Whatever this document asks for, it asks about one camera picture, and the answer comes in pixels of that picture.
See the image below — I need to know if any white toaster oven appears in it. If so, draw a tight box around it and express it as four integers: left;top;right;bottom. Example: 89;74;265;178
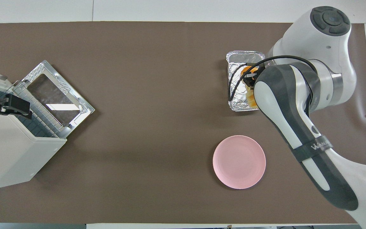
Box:
0;60;96;191

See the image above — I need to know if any pink round plate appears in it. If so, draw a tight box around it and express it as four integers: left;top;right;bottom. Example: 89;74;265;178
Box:
213;135;267;190

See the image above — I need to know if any black cable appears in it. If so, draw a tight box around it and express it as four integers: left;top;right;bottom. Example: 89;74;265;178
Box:
228;55;318;112

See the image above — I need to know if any golden brown bread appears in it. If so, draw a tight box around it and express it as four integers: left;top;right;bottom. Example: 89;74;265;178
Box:
240;63;261;107

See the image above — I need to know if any aluminium foil tray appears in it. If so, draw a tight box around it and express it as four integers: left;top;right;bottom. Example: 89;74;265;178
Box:
226;50;266;113

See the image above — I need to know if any metal wire oven rack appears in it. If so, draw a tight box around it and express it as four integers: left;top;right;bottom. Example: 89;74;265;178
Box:
12;80;68;139

